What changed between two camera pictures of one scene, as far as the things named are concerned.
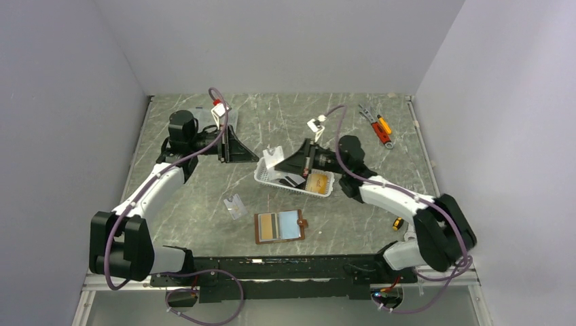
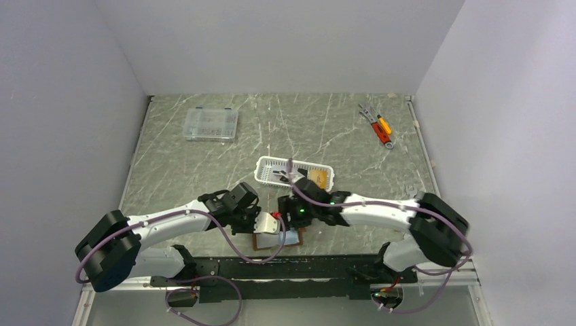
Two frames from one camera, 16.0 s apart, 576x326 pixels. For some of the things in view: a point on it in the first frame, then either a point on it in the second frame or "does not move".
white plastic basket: (318, 183) does not move
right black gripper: (299, 162) to (286, 204)
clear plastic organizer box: (204, 117) does not move
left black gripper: (230, 150) to (250, 229)
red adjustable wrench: (384, 138) does not move
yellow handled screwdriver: (384, 124) does not move
